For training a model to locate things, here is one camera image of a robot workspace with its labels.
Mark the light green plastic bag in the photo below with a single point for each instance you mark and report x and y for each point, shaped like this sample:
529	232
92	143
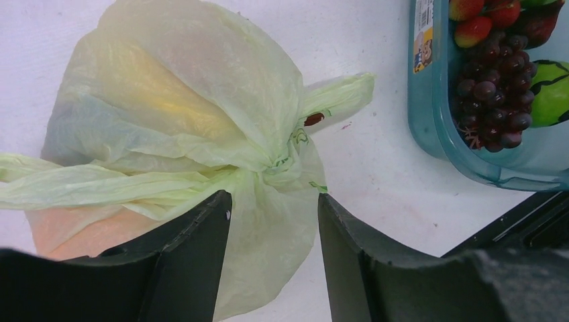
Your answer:
165	103

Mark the dark red fake fruit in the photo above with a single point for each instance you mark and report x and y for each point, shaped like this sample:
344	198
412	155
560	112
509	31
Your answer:
538	21

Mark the green striped fake melon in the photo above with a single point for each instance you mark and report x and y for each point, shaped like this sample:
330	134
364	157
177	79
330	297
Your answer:
550	87

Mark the dark purple fake grapes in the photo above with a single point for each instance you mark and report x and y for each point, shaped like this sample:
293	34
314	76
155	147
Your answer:
492	97

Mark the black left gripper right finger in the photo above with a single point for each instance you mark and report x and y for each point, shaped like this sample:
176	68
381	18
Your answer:
372	277

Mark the red fake strawberry bunch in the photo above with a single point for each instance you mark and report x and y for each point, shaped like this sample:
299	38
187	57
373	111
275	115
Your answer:
476	19

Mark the teal plastic tray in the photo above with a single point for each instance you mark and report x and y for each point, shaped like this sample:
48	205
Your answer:
540	163

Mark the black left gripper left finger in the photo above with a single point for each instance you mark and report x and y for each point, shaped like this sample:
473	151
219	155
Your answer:
171	273

